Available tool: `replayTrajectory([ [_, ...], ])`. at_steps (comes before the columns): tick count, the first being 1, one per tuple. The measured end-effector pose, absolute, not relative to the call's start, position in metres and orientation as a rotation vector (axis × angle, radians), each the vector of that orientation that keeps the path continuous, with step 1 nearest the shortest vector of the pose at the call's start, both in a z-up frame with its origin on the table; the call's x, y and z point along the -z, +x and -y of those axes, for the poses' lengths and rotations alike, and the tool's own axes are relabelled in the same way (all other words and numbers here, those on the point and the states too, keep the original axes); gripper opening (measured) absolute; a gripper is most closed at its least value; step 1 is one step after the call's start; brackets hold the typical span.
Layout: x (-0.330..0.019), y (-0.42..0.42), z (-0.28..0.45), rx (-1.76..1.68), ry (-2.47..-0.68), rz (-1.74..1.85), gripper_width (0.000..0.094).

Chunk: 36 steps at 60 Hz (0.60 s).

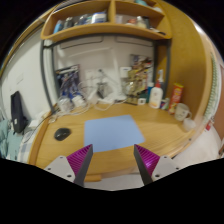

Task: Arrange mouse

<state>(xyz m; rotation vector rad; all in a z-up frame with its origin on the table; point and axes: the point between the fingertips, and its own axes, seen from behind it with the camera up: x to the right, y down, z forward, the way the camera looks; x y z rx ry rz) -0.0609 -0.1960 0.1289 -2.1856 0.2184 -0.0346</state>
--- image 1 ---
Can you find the white paper box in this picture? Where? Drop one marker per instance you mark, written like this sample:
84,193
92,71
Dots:
33,124

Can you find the white wall box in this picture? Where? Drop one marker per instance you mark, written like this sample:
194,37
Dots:
125,72

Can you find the grey metal desk frame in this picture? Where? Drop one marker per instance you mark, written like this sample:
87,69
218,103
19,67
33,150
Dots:
42,66

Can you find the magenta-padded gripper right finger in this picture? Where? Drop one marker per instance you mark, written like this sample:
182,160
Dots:
165,166

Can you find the metal cup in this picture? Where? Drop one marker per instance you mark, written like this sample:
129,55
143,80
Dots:
104,89

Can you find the black computer mouse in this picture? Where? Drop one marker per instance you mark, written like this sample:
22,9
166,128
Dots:
62,134

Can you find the clear round plastic container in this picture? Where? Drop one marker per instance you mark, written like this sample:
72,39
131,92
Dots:
64,103

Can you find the robot model kit box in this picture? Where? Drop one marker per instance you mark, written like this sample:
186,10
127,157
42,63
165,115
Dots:
68,80

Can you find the colourful figure box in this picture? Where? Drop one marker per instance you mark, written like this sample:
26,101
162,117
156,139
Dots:
141,63

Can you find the white charger block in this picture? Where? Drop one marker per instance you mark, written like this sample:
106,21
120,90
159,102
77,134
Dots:
78,100

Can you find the white mug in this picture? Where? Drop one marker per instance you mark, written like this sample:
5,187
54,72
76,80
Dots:
181,111

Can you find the small colourful can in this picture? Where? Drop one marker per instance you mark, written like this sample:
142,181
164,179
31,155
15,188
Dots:
164,104

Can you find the plaid blanket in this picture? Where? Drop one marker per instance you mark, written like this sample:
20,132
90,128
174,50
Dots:
24,150

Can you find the red yellow snack canister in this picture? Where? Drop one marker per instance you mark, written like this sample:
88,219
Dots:
175,96

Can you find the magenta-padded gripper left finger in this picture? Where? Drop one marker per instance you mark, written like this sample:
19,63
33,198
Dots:
60,166

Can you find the blue bottle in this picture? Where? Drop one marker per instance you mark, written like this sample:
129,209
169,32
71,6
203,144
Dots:
150,90

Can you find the black bag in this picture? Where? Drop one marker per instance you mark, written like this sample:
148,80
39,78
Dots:
17,111

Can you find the small white cube clock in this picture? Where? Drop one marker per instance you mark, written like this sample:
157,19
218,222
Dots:
141,101

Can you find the white red-capped pump bottle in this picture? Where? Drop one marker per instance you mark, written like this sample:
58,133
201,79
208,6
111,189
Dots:
155,96

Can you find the wooden shelf unit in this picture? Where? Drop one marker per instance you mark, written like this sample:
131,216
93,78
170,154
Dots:
106,29

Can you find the white nozzle bottle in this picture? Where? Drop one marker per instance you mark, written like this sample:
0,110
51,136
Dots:
160,76

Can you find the teal bedding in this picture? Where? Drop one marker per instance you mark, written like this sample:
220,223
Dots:
6,138

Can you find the brown tree figure toy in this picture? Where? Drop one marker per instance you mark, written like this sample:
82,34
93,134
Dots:
134,86

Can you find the light blue mouse pad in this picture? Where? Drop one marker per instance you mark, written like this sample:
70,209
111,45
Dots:
113,133

